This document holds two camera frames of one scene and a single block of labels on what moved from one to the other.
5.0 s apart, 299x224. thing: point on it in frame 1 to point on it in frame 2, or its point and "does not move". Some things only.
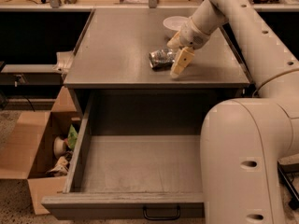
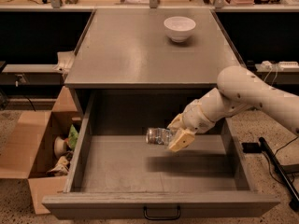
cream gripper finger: (175, 41) to (177, 123)
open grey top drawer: (137, 157) does not move
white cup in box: (59, 147) does not move
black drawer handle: (161, 217) does not move
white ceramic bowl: (172, 25) does not move
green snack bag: (72, 137) does not move
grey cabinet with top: (115, 50) does not move
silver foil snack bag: (162, 59) to (158, 135)
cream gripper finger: (182, 61) to (181, 139)
